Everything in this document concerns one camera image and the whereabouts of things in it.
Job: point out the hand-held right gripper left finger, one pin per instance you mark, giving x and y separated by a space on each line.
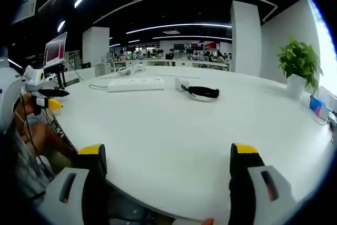
73 183

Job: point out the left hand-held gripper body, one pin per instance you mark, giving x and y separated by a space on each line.
34 80

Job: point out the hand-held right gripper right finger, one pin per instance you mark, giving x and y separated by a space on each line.
252 183

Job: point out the white power strip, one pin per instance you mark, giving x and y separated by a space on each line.
135 84

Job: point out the white charger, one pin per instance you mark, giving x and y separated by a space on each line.
181 83

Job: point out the white desk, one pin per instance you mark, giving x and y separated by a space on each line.
168 130

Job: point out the person's left hand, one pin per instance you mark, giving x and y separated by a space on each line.
29 107

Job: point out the person's right hand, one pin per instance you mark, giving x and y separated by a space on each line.
208 221

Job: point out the black monitor stand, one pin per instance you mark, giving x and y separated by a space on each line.
58 76

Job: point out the white worn device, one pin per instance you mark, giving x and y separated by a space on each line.
8 90

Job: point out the monitor with red screen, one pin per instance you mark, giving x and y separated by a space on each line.
55 49

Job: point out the person's grey clothing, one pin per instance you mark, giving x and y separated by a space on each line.
26 172

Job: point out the white office chair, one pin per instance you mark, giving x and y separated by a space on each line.
112 64

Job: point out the hanging ceiling sign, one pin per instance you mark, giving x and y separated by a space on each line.
25 10

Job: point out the blue and pink box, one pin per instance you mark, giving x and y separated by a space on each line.
318 106

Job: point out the white plant pot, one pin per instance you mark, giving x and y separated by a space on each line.
295 85

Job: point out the green potted plant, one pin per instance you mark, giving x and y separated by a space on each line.
300 59

